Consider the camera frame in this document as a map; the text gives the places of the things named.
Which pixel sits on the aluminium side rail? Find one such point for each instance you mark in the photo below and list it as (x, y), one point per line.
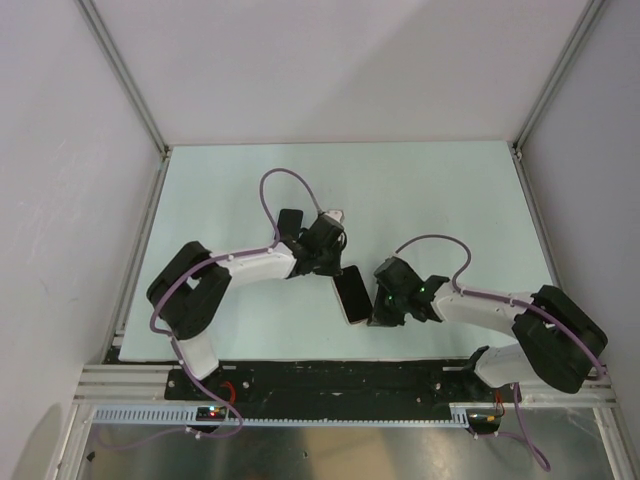
(541, 224)
(128, 286)

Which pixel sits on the right aluminium corner post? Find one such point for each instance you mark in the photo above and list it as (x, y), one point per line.
(575, 43)

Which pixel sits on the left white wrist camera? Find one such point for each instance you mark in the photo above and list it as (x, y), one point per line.
(335, 214)

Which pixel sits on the aluminium corner post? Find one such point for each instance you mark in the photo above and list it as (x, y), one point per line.
(575, 43)
(117, 63)

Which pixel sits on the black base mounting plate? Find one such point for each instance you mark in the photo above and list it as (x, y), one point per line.
(242, 381)

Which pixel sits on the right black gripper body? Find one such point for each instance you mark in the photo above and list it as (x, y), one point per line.
(389, 307)

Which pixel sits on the left aluminium side rail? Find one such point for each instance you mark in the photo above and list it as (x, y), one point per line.
(128, 286)

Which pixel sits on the black smartphone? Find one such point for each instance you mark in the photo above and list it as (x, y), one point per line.
(289, 225)

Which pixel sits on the white slotted cable duct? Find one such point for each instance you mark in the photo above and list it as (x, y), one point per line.
(177, 415)

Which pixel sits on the left controller board with LEDs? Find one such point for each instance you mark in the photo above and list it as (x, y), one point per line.
(211, 413)

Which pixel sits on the beige phone case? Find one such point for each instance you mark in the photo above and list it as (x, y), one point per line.
(345, 305)

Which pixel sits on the right aluminium side rail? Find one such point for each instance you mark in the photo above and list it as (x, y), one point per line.
(541, 224)

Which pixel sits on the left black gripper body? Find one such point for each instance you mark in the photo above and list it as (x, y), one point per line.
(329, 260)

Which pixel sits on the black phone pink edge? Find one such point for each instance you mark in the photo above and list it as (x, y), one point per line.
(354, 295)

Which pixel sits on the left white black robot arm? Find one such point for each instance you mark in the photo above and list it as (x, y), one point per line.
(189, 290)

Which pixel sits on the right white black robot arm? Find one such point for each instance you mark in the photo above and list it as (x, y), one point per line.
(555, 341)

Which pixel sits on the left aluminium corner post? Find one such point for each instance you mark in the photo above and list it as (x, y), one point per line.
(117, 63)

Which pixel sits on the right controller board with wires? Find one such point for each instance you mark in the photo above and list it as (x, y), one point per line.
(483, 422)

